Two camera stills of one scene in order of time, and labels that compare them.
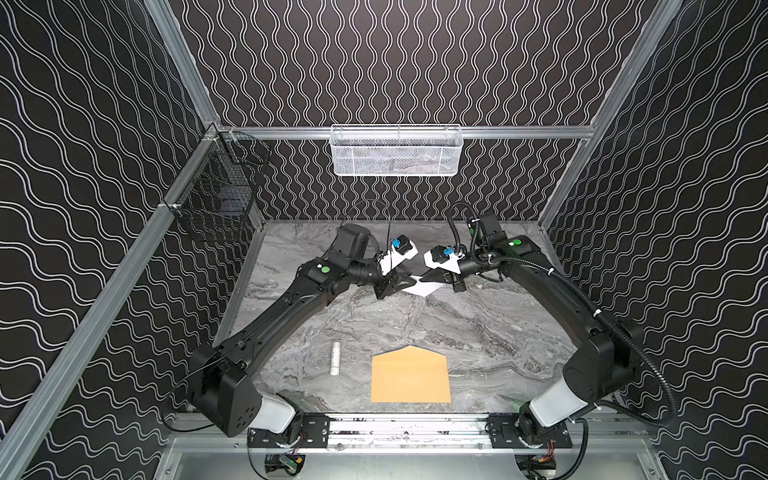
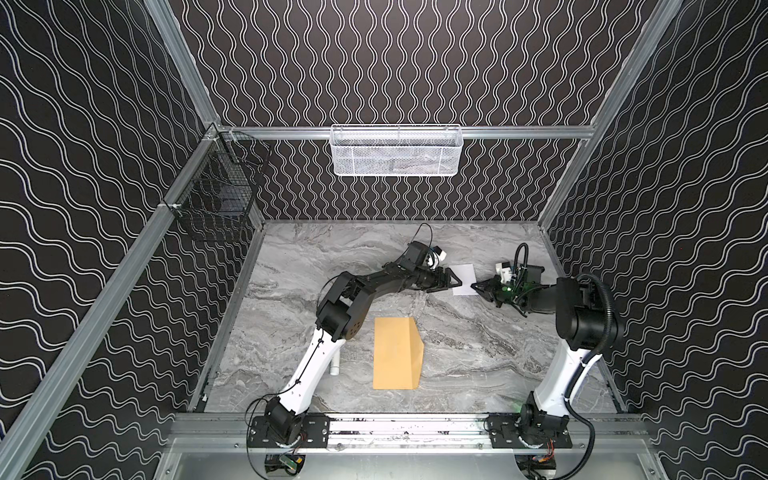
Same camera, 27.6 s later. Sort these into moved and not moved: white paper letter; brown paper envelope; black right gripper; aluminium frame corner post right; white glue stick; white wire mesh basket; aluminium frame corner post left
Moved: brown paper envelope; black right gripper; white paper letter
Not moved: aluminium frame corner post right; aluminium frame corner post left; white wire mesh basket; white glue stick
